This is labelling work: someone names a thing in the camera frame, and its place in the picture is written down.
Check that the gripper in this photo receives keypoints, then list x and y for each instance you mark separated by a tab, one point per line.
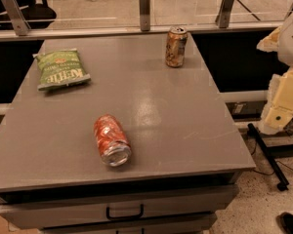
292	39

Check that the orange soda can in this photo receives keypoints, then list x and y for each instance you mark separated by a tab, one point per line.
175	46

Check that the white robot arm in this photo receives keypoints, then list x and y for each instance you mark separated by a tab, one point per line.
280	41

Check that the red coke can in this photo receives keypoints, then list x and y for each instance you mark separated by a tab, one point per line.
113	145

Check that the black metal stand leg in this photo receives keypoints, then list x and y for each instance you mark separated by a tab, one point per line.
283	182

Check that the grey top drawer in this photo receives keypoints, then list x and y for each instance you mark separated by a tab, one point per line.
199	200

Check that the grey drawer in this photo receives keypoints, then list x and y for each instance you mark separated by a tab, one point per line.
199	200
173	224

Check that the black shoe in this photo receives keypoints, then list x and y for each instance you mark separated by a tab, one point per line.
286	220

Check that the grey lower drawer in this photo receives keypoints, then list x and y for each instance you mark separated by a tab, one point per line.
173	224

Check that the green kettle chips bag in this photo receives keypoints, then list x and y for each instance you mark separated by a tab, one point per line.
59	69

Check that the black office chair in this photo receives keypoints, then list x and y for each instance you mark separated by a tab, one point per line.
36	12

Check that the right metal railing bracket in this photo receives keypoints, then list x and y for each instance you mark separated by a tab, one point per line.
223	17

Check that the metal railing bracket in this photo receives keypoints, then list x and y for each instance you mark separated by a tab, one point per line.
223	17
144	6
20	26

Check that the middle metal railing bracket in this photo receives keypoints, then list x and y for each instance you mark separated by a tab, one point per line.
144	6

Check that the black drawer handle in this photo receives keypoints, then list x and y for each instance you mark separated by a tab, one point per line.
124	213

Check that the left metal railing bracket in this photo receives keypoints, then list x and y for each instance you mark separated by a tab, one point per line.
20	26

